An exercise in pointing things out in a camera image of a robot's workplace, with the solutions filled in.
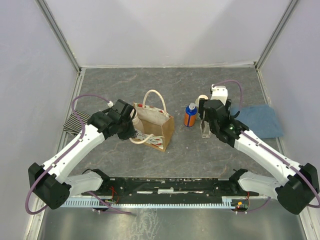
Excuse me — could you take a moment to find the pink beige bottle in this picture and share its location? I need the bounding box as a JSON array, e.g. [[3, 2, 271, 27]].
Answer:
[[132, 116, 145, 134]]

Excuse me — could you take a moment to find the blue orange spray bottle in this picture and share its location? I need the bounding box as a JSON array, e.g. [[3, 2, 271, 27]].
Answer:
[[184, 103, 198, 128]]

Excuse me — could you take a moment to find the watermelon print canvas bag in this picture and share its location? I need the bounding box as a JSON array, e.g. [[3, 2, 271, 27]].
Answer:
[[129, 89, 175, 152]]

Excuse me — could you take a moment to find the black white striped cloth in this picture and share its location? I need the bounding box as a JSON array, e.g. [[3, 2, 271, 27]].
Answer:
[[63, 111, 91, 136]]

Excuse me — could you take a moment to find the white square bottle dark cap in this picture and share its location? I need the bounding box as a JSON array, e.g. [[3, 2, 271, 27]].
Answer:
[[225, 99, 232, 111]]

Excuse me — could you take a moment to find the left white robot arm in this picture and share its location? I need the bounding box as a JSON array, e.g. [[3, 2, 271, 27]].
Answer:
[[28, 106, 136, 210]]

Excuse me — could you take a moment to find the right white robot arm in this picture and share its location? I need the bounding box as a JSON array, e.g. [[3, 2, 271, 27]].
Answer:
[[199, 99, 320, 215]]

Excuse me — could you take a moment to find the blue folded cloth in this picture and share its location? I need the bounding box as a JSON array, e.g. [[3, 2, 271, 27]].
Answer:
[[236, 104, 284, 139]]

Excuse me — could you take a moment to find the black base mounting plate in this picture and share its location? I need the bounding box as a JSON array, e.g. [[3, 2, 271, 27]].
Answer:
[[93, 177, 258, 200]]

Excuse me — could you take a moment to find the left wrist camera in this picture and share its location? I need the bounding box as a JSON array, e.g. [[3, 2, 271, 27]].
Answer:
[[109, 99, 134, 121]]

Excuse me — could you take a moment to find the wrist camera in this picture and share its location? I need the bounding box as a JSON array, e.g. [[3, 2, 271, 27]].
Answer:
[[210, 84, 228, 105], [109, 99, 134, 121]]

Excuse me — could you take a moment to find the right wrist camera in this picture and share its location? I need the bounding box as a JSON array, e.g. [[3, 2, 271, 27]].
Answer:
[[210, 84, 228, 105]]

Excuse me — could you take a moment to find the light blue cable duct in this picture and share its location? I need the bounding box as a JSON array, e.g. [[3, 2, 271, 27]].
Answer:
[[61, 194, 243, 209]]

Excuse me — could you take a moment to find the right aluminium frame post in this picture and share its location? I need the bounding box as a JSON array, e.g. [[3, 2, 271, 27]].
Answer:
[[254, 0, 300, 71]]

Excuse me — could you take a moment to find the aluminium frame post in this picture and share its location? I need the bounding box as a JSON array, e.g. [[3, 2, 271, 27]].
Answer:
[[35, 0, 82, 72], [254, 0, 300, 71]]

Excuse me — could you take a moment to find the left aluminium frame post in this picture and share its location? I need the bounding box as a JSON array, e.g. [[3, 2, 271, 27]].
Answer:
[[35, 0, 82, 72]]

